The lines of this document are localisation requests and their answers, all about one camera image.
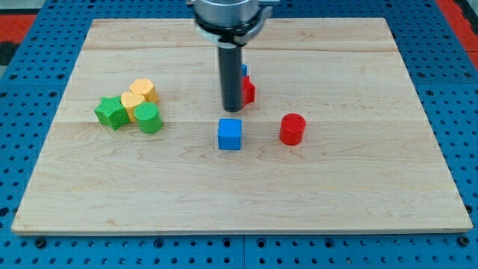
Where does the red star block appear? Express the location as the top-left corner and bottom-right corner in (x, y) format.
(242, 75), (256, 106)

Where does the red cylinder block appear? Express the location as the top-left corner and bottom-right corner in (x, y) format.
(279, 114), (306, 146)

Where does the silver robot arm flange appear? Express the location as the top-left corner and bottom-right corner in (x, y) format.
(190, 0), (280, 49)

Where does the small blue block behind rod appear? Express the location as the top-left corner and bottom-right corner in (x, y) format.
(241, 64), (248, 77)

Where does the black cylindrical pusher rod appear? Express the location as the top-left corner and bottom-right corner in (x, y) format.
(217, 47), (243, 113)

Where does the yellow hexagon block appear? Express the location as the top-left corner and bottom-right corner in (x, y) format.
(129, 78), (159, 103)

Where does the yellow heart block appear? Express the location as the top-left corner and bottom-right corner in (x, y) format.
(120, 92), (146, 122)

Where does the green star block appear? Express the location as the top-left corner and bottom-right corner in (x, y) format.
(94, 96), (130, 130)

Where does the light wooden board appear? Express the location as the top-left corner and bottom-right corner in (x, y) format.
(11, 18), (472, 236)

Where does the green cylinder block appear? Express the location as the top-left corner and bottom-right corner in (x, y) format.
(134, 102), (163, 134)

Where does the blue cube block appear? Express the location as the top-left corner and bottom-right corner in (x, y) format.
(217, 118), (242, 150)

